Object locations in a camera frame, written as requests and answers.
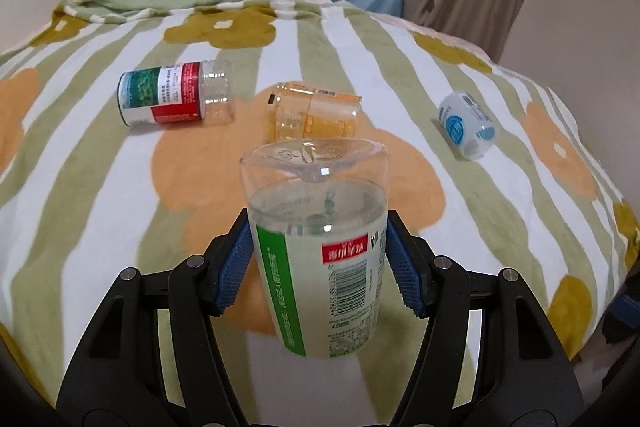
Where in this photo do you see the white cup blue label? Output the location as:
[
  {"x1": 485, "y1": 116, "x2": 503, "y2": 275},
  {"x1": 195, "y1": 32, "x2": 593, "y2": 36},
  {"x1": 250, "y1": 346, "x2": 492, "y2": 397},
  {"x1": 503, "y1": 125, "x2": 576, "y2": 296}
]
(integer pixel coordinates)
[{"x1": 438, "y1": 91, "x2": 498, "y2": 160}]

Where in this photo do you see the clear cup green white label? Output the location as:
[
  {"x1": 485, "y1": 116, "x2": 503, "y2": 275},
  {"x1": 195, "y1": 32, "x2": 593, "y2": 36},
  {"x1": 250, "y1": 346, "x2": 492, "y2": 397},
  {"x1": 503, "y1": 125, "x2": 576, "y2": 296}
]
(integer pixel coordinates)
[{"x1": 241, "y1": 138, "x2": 390, "y2": 359}]

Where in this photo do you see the clear cup orange label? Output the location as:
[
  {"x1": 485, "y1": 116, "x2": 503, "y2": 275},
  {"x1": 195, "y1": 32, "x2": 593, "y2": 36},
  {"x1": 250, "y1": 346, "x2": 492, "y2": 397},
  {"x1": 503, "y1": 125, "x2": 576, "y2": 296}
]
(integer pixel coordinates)
[{"x1": 265, "y1": 82, "x2": 361, "y2": 143}]

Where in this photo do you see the white cushion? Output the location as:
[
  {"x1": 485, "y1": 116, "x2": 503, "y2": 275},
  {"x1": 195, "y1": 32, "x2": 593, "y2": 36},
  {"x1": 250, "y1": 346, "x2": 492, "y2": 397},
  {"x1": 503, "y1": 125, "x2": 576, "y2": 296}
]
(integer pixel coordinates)
[{"x1": 1, "y1": 0, "x2": 62, "y2": 53}]

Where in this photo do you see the clear cup red green label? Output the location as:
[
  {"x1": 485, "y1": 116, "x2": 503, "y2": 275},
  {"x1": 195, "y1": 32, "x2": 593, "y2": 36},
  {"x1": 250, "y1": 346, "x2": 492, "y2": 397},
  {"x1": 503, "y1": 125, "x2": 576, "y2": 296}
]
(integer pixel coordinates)
[{"x1": 116, "y1": 60, "x2": 234, "y2": 127}]

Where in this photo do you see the striped floral fleece blanket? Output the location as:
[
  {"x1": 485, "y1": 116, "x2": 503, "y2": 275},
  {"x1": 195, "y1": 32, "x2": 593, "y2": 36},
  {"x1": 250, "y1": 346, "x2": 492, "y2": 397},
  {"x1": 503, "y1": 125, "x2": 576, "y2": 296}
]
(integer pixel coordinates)
[{"x1": 1, "y1": 0, "x2": 639, "y2": 426}]

